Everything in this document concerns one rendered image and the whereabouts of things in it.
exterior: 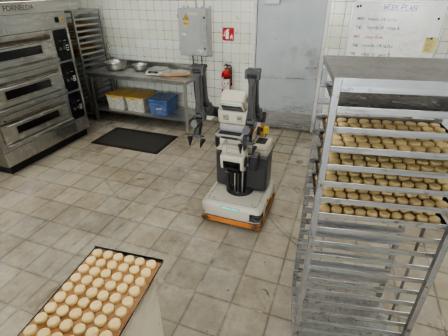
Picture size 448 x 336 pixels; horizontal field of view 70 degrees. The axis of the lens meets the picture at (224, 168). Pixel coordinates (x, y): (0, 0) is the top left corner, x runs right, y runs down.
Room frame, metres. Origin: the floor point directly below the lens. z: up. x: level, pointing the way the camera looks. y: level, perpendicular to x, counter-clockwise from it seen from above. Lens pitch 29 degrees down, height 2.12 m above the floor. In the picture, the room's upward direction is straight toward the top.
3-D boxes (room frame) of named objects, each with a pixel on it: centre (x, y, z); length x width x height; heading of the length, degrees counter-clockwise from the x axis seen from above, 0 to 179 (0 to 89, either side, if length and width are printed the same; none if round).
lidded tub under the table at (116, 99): (5.76, 1.85, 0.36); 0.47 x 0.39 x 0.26; 158
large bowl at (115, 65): (5.74, 1.86, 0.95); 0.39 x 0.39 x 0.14
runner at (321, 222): (1.63, -0.82, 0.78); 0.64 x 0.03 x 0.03; 80
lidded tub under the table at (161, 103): (5.46, 1.05, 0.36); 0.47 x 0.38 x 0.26; 161
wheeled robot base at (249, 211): (2.85, -0.17, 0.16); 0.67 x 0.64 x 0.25; 160
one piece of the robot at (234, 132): (2.58, -0.07, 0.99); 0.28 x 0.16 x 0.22; 70
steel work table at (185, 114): (5.57, 1.33, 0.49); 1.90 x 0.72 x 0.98; 70
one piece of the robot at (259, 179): (2.94, -0.20, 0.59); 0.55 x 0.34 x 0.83; 70
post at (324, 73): (1.71, -0.53, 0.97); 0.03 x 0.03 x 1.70; 80
